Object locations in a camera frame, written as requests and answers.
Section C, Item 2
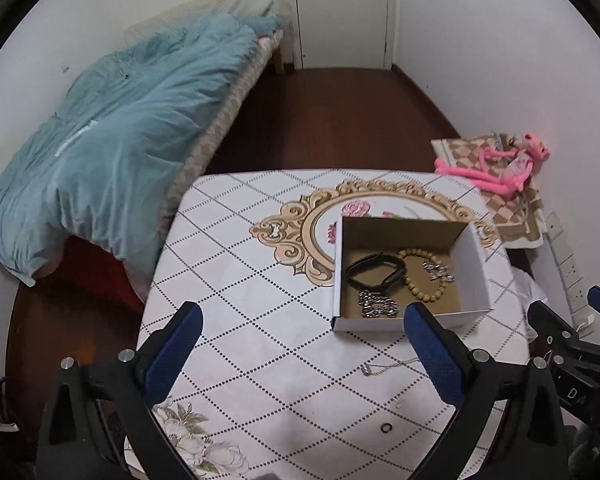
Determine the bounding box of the pink plush toy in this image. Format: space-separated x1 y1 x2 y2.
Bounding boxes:
434 133 552 195

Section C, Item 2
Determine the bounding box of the checkered cushion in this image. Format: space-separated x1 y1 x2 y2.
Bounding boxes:
431 132 548 250

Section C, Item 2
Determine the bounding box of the white door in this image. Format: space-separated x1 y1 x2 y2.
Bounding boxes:
291 0 399 71

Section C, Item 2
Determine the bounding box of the white charger with cable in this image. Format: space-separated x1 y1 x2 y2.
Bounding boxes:
0 377 22 433

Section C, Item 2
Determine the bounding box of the white power strip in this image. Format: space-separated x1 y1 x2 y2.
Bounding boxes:
544 211 599 339

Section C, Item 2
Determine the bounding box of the pale pillow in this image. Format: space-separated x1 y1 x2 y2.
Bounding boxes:
124 0 287 43

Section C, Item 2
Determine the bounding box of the silver pendant necklace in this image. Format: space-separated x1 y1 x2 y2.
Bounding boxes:
360 356 420 377

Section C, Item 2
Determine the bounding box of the silver charm bracelet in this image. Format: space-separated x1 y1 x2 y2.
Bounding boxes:
423 260 456 283

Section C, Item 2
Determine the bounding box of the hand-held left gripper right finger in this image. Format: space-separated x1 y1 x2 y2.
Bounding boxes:
403 302 579 480

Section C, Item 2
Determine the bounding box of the silver chain bracelet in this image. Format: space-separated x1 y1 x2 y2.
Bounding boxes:
357 289 402 319

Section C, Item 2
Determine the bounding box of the black watch band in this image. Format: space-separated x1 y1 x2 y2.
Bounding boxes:
345 253 407 293

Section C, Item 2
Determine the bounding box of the light blue duvet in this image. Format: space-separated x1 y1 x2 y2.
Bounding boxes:
0 12 283 287

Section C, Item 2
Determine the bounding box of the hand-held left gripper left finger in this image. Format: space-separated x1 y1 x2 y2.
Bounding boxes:
37 302 204 480

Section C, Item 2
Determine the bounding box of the wooden bead bracelet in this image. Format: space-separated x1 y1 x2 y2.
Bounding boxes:
398 247 449 304

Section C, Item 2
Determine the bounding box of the white cardboard box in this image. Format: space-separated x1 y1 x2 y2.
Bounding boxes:
331 215 494 332

